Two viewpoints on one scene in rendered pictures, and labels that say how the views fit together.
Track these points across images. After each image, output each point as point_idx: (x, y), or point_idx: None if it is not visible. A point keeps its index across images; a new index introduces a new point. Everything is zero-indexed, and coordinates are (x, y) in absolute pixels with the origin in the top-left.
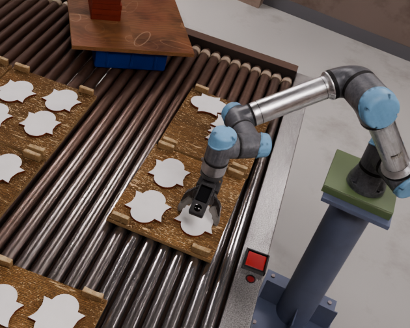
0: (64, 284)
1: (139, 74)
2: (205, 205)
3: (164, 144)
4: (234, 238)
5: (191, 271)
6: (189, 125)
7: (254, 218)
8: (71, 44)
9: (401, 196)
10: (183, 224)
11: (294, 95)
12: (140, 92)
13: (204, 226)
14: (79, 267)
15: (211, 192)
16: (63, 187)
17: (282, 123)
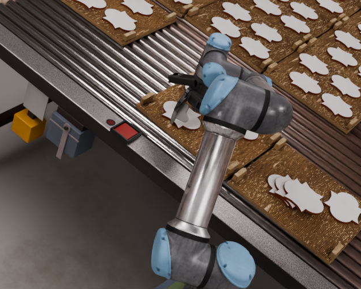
0: (143, 33)
1: None
2: (176, 77)
3: (275, 133)
4: (155, 135)
5: (131, 93)
6: (307, 175)
7: (175, 161)
8: None
9: (152, 249)
10: (176, 103)
11: (261, 86)
12: None
13: (171, 114)
14: (156, 49)
15: (187, 78)
16: None
17: (320, 275)
